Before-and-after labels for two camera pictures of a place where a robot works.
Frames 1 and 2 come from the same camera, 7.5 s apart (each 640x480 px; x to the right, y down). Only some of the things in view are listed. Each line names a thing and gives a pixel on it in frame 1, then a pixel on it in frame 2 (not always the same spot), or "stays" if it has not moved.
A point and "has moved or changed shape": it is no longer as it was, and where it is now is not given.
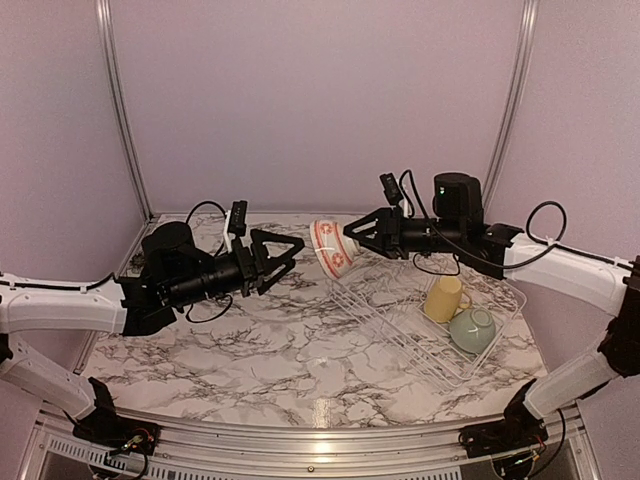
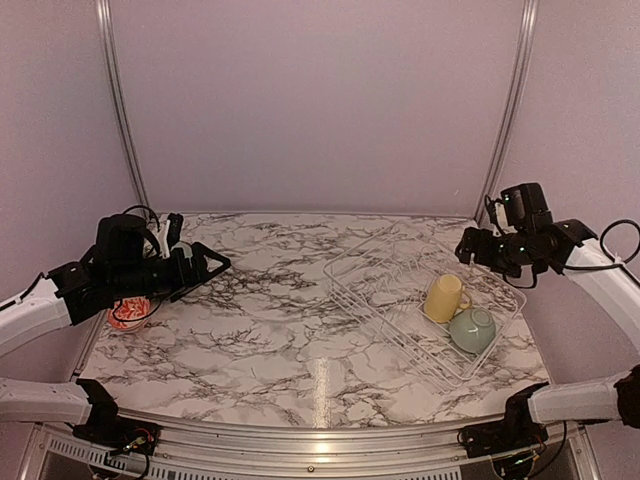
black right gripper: (389, 233) -> (481, 256)
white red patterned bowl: (333, 250) has moved or changed shape
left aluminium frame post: (103, 10) stays
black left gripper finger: (274, 274) -> (180, 294)
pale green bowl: (473, 330) stays
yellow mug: (443, 298) stays
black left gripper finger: (259, 255) -> (199, 266)
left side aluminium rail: (85, 351) stays
